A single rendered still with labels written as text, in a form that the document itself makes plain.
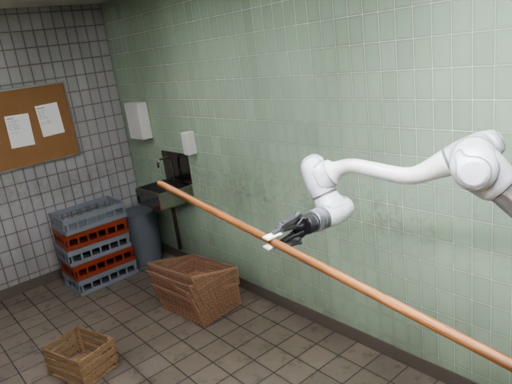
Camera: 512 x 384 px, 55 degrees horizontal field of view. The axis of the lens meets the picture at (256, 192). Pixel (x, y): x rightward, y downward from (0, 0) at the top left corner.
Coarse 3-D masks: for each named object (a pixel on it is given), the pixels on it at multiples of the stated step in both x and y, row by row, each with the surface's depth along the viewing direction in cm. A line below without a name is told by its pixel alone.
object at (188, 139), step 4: (184, 132) 419; (188, 132) 417; (192, 132) 418; (184, 136) 416; (188, 136) 416; (192, 136) 419; (184, 140) 418; (188, 140) 417; (192, 140) 419; (184, 144) 420; (188, 144) 417; (192, 144) 420; (184, 148) 421; (188, 148) 418; (192, 148) 420; (196, 148) 423; (184, 152) 424; (188, 152) 419; (192, 152) 421; (196, 152) 423
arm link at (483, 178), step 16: (464, 144) 149; (480, 144) 146; (464, 160) 142; (480, 160) 140; (496, 160) 141; (464, 176) 143; (480, 176) 141; (496, 176) 141; (480, 192) 146; (496, 192) 144
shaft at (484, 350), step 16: (176, 192) 217; (208, 208) 199; (240, 224) 184; (272, 240) 171; (304, 256) 160; (336, 272) 150; (368, 288) 142; (384, 304) 138; (400, 304) 134; (416, 320) 130; (432, 320) 127; (448, 336) 123; (464, 336) 121; (480, 352) 117; (496, 352) 115
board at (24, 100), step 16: (0, 96) 439; (16, 96) 448; (32, 96) 456; (48, 96) 466; (64, 96) 475; (0, 112) 441; (16, 112) 450; (32, 112) 458; (64, 112) 477; (0, 128) 443; (32, 128) 460; (64, 128) 479; (0, 144) 445; (48, 144) 472; (64, 144) 482; (0, 160) 447; (16, 160) 456; (32, 160) 465; (48, 160) 474
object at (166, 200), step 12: (168, 156) 464; (180, 156) 447; (168, 168) 471; (180, 168) 454; (168, 180) 471; (180, 180) 460; (144, 192) 446; (156, 192) 434; (168, 192) 432; (192, 192) 448; (144, 204) 453; (156, 204) 433; (168, 204) 433; (180, 204) 441; (180, 240) 472
